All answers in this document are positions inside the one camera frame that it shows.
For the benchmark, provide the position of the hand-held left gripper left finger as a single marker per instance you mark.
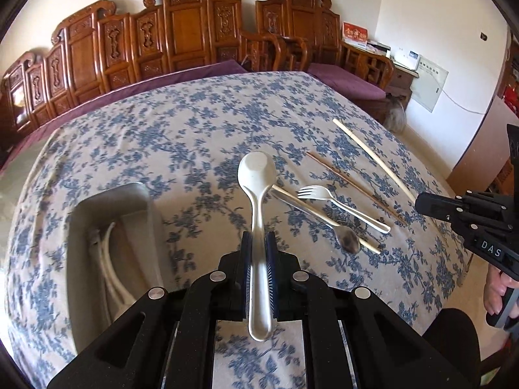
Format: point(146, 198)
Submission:
point(246, 275)

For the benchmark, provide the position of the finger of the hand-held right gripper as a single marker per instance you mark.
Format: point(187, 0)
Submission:
point(440, 207)
point(514, 142)

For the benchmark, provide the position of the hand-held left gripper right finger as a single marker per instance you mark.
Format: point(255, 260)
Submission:
point(271, 275)

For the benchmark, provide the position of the white plastic spoon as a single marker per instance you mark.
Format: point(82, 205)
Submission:
point(257, 210)

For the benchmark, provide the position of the white plastic utensil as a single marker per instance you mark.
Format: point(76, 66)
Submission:
point(106, 267)
point(121, 279)

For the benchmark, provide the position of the metal rectangular container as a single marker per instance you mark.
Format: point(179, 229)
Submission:
point(81, 259)

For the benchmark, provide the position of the person's right hand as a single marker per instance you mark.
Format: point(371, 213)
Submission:
point(495, 291)

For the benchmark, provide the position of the light bamboo chopstick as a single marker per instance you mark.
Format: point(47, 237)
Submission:
point(365, 152)

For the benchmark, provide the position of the white plastic fork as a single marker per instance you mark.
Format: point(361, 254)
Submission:
point(320, 192)

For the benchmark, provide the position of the brown wooden chopstick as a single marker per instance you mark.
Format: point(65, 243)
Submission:
point(344, 178)

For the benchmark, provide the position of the grey furry dog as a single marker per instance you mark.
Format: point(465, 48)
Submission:
point(395, 113)

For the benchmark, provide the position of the person's black pants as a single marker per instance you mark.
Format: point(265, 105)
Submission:
point(454, 344)

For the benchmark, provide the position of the white and blue box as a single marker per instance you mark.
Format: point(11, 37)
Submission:
point(406, 58)

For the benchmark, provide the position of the blue floral tablecloth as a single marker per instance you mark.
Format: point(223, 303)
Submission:
point(194, 129)

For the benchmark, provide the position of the purple armchair cushion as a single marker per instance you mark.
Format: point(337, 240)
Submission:
point(348, 81)

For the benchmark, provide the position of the flat white box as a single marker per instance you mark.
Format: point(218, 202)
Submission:
point(379, 47)

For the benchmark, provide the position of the red box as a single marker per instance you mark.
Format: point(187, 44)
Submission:
point(354, 34)

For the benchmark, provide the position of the carved wooden armchair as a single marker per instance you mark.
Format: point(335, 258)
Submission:
point(308, 20)

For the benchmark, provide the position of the carved wooden sofa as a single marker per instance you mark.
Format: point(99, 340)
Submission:
point(121, 40)

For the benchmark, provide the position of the white wall panel box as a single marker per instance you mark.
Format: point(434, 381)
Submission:
point(429, 83)

